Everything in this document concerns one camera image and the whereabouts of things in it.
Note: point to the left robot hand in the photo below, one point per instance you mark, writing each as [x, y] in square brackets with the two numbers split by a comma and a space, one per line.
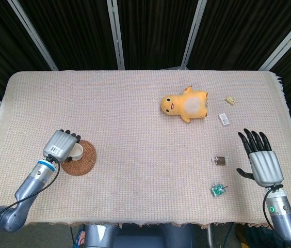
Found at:
[59, 146]

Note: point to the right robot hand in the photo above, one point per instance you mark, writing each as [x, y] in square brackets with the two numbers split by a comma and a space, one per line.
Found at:
[264, 165]

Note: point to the white paper cup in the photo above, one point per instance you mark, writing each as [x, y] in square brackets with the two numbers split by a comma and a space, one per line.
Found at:
[76, 152]

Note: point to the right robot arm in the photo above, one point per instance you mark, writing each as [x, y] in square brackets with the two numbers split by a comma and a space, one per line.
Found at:
[282, 219]

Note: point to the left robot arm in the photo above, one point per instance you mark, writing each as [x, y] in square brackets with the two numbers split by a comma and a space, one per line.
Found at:
[21, 193]

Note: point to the round woven rattan coaster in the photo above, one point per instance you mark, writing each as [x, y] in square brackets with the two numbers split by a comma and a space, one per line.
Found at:
[82, 161]

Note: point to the pink woven tablecloth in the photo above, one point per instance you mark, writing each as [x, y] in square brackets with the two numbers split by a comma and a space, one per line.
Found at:
[145, 124]

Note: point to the brown candy in clear wrapper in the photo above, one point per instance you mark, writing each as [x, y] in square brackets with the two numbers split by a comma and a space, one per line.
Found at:
[220, 160]

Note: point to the small green circuit board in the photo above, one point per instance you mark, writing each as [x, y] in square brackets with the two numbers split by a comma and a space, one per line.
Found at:
[217, 190]

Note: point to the small white packet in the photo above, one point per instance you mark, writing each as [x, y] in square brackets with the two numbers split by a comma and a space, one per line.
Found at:
[223, 119]

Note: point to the small yellow eraser box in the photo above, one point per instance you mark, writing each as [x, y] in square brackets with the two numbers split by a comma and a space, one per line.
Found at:
[230, 100]

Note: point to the yellow plush duck toy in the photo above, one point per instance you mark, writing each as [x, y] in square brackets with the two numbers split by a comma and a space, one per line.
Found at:
[184, 104]

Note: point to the grey robot torso base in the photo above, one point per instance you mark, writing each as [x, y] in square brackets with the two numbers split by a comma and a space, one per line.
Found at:
[137, 236]

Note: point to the black curtain backdrop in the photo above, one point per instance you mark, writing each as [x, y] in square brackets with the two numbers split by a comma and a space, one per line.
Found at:
[155, 31]

